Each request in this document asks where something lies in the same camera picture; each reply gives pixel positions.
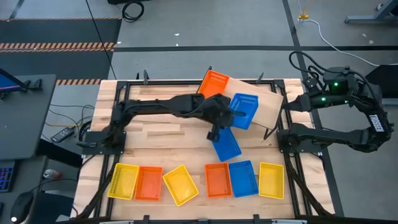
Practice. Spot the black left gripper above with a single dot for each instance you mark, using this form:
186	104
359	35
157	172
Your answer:
220	112

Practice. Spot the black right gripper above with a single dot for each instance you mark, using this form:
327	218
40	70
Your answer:
315	102

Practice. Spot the blue plastic basket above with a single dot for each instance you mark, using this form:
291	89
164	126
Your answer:
227	147
248	107
243	179

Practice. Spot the orange plastic basket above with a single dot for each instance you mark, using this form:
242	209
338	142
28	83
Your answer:
213	82
218	180
148	183

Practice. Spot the yellow plastic basket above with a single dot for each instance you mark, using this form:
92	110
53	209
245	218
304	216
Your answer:
271	180
123	182
181	185

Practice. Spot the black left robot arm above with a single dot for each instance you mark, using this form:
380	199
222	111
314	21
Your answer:
149	107

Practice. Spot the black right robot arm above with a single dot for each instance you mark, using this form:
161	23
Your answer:
342	138

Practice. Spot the wooden shelf with black legs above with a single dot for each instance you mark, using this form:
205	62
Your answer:
267	107

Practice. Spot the black box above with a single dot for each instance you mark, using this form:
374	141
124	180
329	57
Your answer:
391	77

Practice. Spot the gray metal desk leg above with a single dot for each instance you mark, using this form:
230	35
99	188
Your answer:
363	19

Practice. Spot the black power adapter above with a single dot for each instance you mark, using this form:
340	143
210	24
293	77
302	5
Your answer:
62	134

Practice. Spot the silver drink can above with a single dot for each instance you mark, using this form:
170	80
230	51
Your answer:
51	174

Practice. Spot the dark chair seat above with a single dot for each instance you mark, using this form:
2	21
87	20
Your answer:
53	207

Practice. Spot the black side desk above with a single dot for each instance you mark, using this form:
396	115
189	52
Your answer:
25	124

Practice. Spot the black keyboard desk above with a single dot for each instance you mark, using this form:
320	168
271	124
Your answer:
31	183

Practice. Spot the black computer monitor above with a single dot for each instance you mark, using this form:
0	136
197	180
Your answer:
6	82

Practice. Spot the black computer mouse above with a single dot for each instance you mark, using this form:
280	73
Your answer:
21	205

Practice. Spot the backlit keyboard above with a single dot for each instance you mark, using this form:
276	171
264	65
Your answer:
6	177

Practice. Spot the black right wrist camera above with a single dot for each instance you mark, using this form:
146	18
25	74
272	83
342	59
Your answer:
310	83

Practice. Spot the black metal table frame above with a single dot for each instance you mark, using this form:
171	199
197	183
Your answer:
168	82

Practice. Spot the black table-level camera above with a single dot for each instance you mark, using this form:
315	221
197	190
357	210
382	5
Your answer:
202	221

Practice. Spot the white edge bracket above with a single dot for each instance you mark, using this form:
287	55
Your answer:
116	222
289	221

